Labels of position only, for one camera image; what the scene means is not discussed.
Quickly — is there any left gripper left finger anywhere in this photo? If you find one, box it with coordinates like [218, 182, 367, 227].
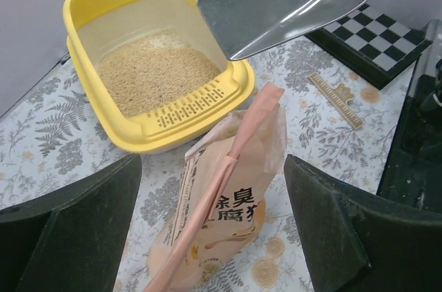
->
[1, 154, 142, 291]

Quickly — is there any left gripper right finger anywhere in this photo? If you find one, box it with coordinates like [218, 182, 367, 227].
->
[284, 155, 441, 291]

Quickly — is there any pink cat litter bag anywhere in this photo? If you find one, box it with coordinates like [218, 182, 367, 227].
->
[147, 83, 287, 291]

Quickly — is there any silver metal scoop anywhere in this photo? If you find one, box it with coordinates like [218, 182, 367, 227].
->
[196, 0, 390, 61]

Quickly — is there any yellow plastic litter box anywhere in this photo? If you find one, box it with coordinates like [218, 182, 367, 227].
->
[63, 0, 255, 153]

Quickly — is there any gold brown bookmark strip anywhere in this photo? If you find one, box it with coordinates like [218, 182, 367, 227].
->
[308, 72, 363, 130]

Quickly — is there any black white checkerboard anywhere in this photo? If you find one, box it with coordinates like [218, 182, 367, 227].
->
[306, 3, 432, 90]

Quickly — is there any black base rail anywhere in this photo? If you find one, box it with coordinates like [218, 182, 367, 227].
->
[376, 19, 442, 215]

